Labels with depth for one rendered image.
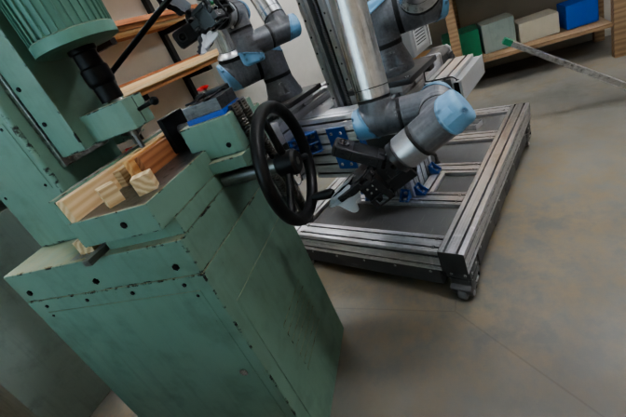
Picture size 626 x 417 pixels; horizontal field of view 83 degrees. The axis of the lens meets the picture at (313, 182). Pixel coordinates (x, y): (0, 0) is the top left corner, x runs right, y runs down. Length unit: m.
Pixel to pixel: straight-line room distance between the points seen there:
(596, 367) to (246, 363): 0.93
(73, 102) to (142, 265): 0.41
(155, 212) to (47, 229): 0.50
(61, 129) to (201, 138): 0.32
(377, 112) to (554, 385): 0.88
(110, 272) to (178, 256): 0.20
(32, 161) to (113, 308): 0.39
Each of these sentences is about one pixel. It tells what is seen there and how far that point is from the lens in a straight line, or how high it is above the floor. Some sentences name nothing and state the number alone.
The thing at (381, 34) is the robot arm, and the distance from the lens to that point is 1.17.
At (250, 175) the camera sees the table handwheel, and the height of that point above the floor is 0.81.
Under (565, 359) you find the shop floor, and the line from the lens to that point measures 1.32.
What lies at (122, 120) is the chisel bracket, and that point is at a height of 1.03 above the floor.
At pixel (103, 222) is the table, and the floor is 0.88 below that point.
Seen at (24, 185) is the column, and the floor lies 0.98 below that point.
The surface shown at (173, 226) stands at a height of 0.82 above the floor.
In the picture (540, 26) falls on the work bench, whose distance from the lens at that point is 3.53.
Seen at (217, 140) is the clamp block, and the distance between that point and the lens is 0.84.
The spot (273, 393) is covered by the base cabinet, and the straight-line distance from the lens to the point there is 1.05.
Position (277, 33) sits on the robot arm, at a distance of 1.21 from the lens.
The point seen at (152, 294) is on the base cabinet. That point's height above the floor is 0.68.
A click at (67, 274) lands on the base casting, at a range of 1.02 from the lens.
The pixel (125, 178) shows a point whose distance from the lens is 0.90.
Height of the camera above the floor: 1.08
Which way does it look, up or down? 24 degrees down
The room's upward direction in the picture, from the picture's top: 23 degrees counter-clockwise
